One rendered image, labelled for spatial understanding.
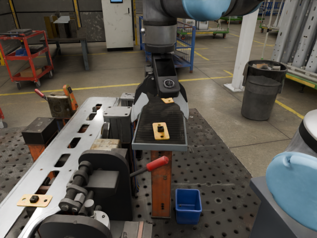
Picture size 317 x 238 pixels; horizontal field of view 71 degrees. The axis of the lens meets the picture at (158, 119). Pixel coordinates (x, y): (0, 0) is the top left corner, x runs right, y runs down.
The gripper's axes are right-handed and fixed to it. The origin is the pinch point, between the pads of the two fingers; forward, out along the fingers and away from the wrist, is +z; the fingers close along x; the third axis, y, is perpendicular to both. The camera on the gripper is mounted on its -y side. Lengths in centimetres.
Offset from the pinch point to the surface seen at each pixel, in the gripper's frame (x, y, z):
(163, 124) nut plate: -1.2, 2.7, 2.4
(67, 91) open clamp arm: 39, 52, 11
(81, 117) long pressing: 31, 40, 19
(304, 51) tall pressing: -297, 322, 58
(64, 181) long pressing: 28.9, 0.4, 18.7
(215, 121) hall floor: -99, 198, 119
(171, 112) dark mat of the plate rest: -4.6, 10.5, 2.7
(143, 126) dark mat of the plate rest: 4.5, 3.1, 2.7
